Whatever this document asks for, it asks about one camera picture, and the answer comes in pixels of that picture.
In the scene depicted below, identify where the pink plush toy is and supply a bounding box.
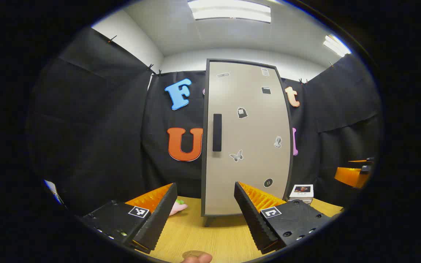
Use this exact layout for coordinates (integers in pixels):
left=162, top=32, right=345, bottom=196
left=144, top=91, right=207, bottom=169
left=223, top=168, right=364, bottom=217
left=170, top=199, right=188, bottom=217

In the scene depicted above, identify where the black backdrop cloth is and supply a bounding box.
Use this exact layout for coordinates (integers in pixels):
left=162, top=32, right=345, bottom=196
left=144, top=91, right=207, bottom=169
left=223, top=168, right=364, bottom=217
left=26, top=26, right=383, bottom=216

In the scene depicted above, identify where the beige cabinet door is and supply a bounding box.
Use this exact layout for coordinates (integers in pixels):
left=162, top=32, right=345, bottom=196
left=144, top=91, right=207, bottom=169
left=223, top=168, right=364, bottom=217
left=205, top=61, right=292, bottom=216

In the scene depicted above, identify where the large ceiling light panel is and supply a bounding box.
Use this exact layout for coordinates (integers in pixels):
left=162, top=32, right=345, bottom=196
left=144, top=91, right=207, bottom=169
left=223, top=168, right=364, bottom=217
left=187, top=0, right=272, bottom=23

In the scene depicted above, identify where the black door handle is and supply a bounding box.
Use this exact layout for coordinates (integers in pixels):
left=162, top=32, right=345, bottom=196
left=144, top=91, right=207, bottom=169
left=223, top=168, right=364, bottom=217
left=212, top=114, right=222, bottom=152

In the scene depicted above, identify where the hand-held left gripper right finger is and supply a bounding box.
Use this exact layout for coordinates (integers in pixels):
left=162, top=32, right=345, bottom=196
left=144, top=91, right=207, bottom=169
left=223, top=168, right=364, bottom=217
left=234, top=182, right=333, bottom=255

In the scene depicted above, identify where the dark grey cabinet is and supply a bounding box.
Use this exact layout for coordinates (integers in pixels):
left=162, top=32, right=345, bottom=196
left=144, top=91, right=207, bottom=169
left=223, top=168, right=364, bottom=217
left=200, top=58, right=294, bottom=228

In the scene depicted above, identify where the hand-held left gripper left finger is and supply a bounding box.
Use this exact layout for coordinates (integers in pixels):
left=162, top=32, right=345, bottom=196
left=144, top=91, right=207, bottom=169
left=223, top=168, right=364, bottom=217
left=80, top=183, right=178, bottom=254

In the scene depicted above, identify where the round brown coaster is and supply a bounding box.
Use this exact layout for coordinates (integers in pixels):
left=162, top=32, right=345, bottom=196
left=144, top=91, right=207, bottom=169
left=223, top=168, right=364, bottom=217
left=182, top=250, right=205, bottom=260

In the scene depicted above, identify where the white cover book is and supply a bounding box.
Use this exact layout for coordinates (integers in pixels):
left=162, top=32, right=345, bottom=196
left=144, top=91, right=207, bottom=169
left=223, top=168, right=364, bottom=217
left=292, top=184, right=314, bottom=199

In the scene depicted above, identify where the small ceiling light panel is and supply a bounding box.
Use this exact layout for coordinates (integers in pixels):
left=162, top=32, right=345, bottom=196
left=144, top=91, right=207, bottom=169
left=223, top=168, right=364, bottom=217
left=323, top=35, right=352, bottom=58

